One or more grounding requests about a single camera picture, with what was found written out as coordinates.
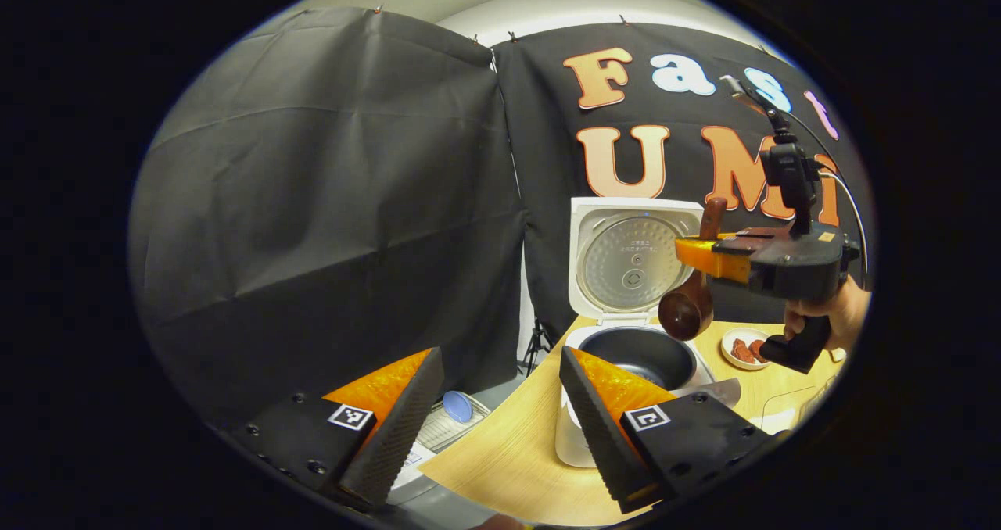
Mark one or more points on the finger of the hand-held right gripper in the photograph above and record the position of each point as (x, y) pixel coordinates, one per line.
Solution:
(715, 260)
(755, 239)

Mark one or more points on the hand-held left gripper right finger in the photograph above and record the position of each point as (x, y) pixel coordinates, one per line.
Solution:
(602, 444)

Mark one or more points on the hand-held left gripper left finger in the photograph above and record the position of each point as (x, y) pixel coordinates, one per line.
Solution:
(395, 444)

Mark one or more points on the wooden spoon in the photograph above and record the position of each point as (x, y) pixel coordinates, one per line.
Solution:
(688, 311)

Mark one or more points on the white rice cooker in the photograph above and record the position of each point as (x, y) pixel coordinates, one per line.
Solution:
(629, 260)

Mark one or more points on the white storage box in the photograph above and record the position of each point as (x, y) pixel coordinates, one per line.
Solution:
(446, 436)

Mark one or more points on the blue round lid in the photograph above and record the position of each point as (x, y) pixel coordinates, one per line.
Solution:
(458, 406)

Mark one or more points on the white round plate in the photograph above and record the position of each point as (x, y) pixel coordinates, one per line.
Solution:
(743, 334)

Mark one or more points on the red meat piece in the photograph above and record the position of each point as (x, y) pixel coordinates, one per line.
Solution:
(743, 352)
(758, 349)

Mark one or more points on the black tripod stand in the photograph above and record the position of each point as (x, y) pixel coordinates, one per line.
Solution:
(536, 342)

